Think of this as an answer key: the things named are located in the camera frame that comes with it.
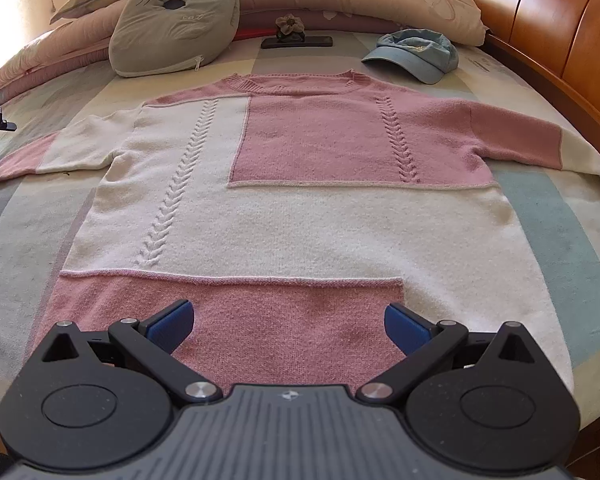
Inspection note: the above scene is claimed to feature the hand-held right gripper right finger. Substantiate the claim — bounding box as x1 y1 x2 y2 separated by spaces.
355 302 538 406

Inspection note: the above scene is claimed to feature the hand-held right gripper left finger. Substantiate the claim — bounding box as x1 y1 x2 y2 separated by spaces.
41 299 225 406

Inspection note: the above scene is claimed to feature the pink and white knit sweater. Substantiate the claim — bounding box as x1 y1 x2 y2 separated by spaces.
0 69 600 397

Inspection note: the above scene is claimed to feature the grey cat face cushion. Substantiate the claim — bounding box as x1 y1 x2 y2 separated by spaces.
108 0 241 79

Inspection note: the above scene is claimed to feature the blue cap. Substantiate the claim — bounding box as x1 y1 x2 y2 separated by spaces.
361 29 460 85

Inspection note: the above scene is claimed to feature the fabric flower clip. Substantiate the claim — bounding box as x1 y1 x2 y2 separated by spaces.
275 13 305 41

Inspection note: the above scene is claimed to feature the wooden headboard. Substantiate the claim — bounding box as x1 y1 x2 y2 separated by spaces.
417 0 600 147

